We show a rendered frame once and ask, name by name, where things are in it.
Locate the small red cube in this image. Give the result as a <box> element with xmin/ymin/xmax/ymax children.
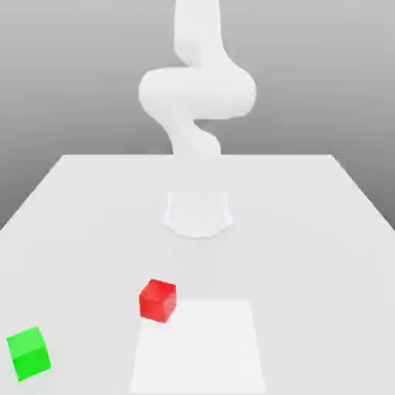
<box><xmin>138</xmin><ymin>278</ymin><xmax>177</xmax><ymax>324</ymax></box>

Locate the small green cube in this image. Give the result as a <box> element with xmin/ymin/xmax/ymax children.
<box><xmin>5</xmin><ymin>326</ymin><xmax>52</xmax><ymax>383</ymax></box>

